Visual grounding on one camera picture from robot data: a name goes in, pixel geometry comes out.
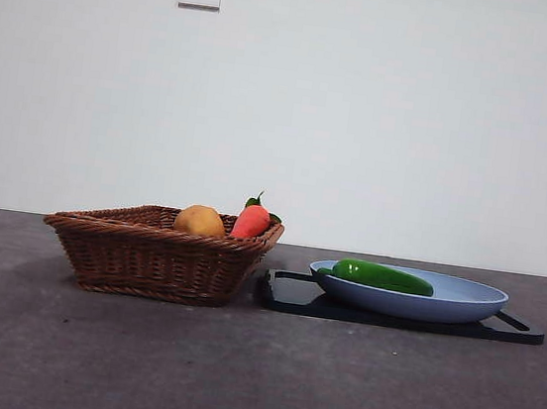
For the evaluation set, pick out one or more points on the green chili pepper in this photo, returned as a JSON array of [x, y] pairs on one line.
[[378, 276]]

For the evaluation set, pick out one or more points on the light blue round plate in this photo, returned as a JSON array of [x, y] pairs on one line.
[[416, 304]]

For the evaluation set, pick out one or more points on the orange carrot with green leaves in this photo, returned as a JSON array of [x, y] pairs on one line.
[[250, 222]]

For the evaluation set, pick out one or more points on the yellow-brown potato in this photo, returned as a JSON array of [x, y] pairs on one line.
[[200, 221]]

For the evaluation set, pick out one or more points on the dark green rectangular tray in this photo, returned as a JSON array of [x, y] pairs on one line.
[[289, 296]]

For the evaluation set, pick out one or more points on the brown woven wicker basket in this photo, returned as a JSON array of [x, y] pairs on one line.
[[147, 259]]

